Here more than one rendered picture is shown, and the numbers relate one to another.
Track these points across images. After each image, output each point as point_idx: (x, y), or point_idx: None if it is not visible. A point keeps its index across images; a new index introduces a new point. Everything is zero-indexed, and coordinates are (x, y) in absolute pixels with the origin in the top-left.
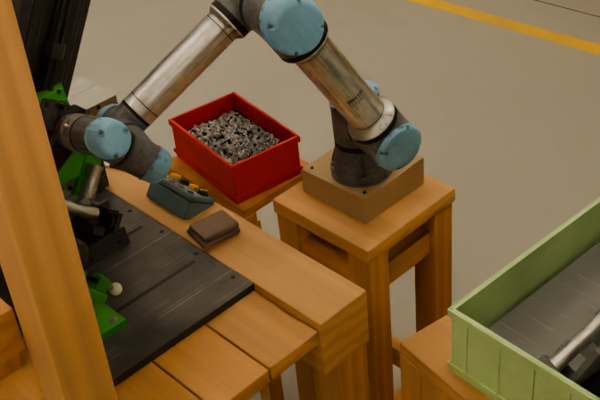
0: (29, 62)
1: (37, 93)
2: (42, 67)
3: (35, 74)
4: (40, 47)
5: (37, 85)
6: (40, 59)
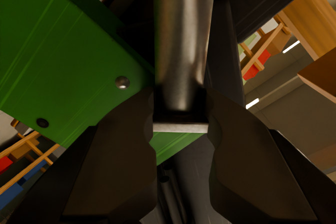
0: (209, 197)
1: (167, 158)
2: (182, 200)
3: (186, 180)
4: (199, 221)
5: (170, 163)
6: (189, 205)
